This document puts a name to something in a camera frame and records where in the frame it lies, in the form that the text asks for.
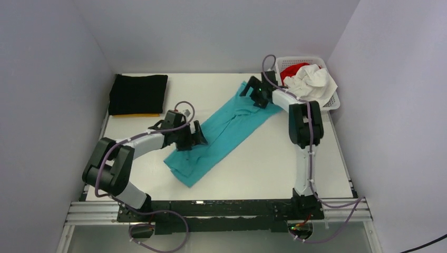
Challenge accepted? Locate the turquoise t shirt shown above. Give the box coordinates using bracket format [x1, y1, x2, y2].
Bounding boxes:
[164, 82, 282, 188]

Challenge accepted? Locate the black cable bottom right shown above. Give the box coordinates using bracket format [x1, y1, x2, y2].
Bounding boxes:
[400, 233, 447, 253]

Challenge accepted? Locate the white t shirt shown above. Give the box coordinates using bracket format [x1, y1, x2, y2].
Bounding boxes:
[282, 64, 338, 107]

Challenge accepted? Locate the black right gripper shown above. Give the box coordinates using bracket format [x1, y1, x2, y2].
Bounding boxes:
[239, 77, 268, 110]

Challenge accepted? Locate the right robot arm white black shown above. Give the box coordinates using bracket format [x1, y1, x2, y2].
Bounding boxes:
[239, 73, 324, 221]

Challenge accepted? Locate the folded black t shirt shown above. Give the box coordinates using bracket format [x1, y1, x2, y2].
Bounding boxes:
[108, 74, 168, 115]

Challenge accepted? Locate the white plastic laundry basket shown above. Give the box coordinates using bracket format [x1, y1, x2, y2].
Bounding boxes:
[275, 56, 340, 111]

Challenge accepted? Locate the folded yellow t shirt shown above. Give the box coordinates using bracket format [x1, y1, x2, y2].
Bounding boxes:
[112, 113, 160, 118]

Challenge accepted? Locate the red t shirt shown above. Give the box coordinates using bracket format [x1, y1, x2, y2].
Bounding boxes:
[280, 62, 309, 84]

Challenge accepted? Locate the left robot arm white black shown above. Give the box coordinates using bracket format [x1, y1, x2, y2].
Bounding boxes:
[82, 110, 208, 221]

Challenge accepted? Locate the aluminium table frame rail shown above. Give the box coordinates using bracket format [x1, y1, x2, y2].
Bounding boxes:
[55, 108, 381, 253]

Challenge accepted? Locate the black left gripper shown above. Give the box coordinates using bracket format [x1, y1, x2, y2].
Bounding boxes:
[173, 121, 208, 152]

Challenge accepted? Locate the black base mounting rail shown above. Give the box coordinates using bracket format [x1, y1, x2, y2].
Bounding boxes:
[117, 197, 324, 235]

